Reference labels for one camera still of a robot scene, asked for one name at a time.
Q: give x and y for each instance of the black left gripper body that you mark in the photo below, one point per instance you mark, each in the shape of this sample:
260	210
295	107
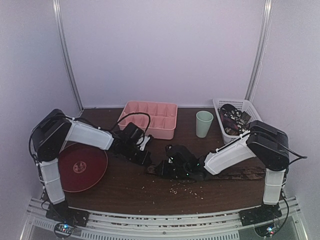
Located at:
129	152

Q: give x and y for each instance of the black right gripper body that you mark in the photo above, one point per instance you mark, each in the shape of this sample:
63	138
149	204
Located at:
162	169

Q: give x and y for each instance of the dark floral patterned tie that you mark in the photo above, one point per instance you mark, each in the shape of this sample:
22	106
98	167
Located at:
231	173

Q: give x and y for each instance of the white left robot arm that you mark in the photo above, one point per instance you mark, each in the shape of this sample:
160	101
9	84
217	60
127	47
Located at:
49	137

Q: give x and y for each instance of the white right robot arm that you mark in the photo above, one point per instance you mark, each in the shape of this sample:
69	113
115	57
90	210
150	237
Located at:
265	142

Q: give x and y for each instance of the pink divided organizer box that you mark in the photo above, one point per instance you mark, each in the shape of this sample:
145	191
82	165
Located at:
159	119

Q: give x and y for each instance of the mint green plastic cup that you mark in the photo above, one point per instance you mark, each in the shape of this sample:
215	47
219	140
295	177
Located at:
204	120

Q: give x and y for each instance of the red round tray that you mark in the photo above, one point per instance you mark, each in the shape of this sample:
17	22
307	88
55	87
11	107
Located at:
81	167

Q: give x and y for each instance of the brown patterned tie in basket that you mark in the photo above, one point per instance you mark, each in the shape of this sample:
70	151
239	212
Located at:
234	121

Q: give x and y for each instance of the white plastic mesh basket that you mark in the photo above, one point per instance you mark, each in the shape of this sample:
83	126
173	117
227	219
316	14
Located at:
241	104

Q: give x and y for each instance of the aluminium front rail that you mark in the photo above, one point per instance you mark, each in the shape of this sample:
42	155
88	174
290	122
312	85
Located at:
225	225

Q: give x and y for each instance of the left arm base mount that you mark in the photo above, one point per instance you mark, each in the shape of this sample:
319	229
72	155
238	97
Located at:
67	219

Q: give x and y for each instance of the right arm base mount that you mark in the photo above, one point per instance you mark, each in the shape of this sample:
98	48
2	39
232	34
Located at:
262	218

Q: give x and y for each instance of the left aluminium corner post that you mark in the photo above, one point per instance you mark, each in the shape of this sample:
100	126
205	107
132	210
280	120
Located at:
65	53

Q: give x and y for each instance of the aluminium corner post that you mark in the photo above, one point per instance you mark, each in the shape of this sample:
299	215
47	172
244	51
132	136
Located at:
65	53
260	51

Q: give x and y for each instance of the right aluminium corner post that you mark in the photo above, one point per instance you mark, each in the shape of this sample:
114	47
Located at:
260	51

